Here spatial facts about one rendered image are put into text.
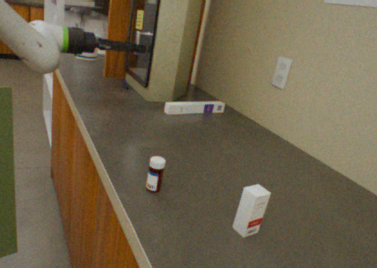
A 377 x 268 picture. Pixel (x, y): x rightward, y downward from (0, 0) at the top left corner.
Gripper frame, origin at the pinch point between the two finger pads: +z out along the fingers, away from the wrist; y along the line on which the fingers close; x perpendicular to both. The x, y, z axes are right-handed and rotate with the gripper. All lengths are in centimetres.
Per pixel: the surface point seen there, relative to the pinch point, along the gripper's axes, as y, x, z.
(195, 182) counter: -66, 20, -4
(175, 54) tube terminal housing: -5.3, 0.0, 14.7
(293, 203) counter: -80, 20, 16
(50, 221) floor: 43, 114, -26
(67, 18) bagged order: 135, 3, -8
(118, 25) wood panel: 31.7, -4.9, 1.0
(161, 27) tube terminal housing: -5.3, -9.5, 7.2
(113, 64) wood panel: 31.7, 13.6, 0.7
